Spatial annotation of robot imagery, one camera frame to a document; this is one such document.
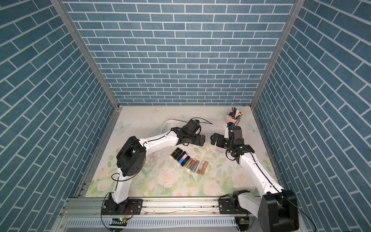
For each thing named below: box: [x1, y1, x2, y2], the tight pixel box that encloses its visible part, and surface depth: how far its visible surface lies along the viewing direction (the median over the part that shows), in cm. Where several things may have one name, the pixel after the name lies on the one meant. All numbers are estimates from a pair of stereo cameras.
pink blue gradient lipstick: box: [178, 153, 188, 164], surface depth 92 cm
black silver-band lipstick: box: [172, 148, 184, 160], surface depth 93 cm
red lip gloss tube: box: [190, 158, 197, 167], surface depth 90 cm
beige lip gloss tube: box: [196, 159, 206, 175], surface depth 88 cm
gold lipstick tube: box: [184, 158, 193, 168], surface depth 90 cm
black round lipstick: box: [180, 155, 191, 167], surface depth 91 cm
